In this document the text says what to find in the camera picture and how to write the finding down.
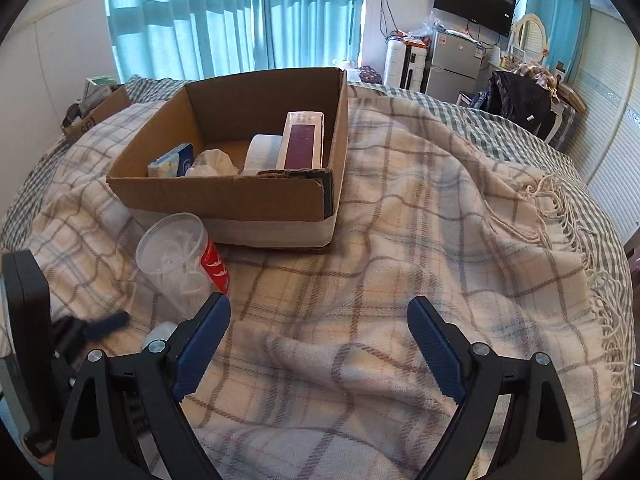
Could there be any white and maroon long box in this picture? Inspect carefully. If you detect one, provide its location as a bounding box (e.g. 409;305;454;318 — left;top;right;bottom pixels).
275;110;327;171

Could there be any red drink can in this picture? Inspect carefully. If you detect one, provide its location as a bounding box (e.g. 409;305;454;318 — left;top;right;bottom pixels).
200;238;230;296

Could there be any clear plastic cup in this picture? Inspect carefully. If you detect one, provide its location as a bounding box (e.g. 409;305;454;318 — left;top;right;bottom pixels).
135;212;213;322

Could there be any turquoise curtain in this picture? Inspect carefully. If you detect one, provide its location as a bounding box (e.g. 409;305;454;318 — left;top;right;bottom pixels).
104;0;365;83

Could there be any black jacket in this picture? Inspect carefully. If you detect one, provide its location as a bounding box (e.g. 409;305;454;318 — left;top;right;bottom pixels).
484;70;557;137

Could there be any silver refrigerator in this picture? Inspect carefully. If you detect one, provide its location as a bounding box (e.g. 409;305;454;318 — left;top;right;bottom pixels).
424;28;490;106

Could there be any plaid fringed blanket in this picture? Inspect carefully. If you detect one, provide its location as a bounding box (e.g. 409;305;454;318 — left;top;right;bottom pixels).
30;80;628;480

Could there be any crumpled white plastic bag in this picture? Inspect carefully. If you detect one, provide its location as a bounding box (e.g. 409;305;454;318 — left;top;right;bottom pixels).
185;148;238;178

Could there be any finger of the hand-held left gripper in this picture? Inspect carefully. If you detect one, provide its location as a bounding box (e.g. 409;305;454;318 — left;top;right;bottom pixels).
82;310;132;343

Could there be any black television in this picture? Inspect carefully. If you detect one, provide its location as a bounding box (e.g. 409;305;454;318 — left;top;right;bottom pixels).
432;0;517;38

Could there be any green checkered bed sheet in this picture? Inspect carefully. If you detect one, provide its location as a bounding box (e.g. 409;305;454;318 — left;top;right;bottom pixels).
0;75;631;281

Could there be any white suitcase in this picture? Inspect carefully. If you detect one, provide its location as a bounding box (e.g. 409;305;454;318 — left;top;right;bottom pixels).
383;39;431;92

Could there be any white tape roll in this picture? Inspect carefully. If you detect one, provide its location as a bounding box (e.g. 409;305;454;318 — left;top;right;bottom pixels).
241;133;285;176

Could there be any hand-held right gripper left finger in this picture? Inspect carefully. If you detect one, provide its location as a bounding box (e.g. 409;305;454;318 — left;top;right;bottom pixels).
54;292;232;480

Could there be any blue tissue packet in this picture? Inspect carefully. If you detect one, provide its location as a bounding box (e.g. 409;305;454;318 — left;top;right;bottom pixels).
147;142;194;178

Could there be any white oval mirror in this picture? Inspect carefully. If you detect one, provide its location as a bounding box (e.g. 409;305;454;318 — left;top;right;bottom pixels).
514;14;550;65

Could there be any small cardboard box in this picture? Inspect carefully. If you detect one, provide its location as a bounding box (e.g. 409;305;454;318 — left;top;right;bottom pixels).
61;84;132;142

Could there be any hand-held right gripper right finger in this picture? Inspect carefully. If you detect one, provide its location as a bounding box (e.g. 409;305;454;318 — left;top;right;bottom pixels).
406;297;584;480

